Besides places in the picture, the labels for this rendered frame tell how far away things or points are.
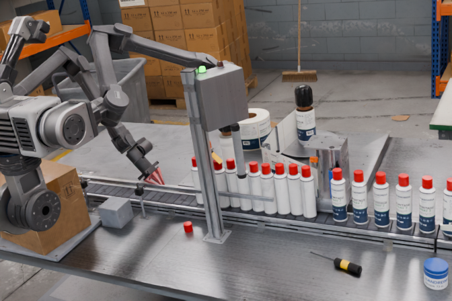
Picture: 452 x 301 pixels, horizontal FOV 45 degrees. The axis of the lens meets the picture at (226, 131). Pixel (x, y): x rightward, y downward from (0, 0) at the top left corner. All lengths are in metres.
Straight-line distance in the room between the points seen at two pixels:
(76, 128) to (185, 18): 4.03
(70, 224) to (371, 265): 1.17
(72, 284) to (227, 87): 1.69
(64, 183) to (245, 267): 0.79
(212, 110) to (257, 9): 5.07
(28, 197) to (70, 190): 0.36
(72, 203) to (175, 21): 3.64
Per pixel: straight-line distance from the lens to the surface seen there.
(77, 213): 2.29
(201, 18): 5.51
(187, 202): 2.27
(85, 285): 3.12
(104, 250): 2.20
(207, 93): 1.81
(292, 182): 2.01
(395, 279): 1.86
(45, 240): 2.23
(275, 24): 6.80
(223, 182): 2.13
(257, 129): 2.60
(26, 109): 1.67
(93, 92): 2.35
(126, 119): 4.63
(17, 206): 1.93
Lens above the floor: 1.99
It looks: 22 degrees down
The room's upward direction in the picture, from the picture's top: 9 degrees counter-clockwise
